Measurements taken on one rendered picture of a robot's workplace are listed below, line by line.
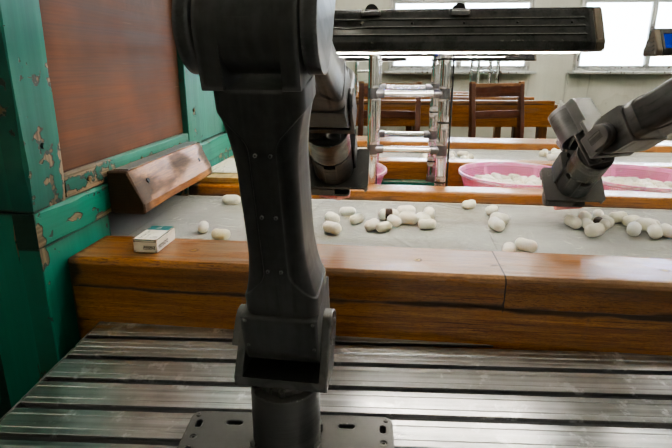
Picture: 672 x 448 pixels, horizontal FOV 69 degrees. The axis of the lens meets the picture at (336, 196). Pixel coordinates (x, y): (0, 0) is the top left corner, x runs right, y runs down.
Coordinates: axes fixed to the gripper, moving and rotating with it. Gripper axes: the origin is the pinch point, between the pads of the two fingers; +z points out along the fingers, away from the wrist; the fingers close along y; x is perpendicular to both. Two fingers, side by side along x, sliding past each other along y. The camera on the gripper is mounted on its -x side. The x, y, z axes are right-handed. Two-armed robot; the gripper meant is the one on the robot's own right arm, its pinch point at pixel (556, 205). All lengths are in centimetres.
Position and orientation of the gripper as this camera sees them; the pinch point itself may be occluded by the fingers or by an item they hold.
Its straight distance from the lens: 104.1
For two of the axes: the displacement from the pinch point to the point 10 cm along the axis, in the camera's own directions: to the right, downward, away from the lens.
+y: -9.9, -0.2, 1.1
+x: -0.7, 9.0, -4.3
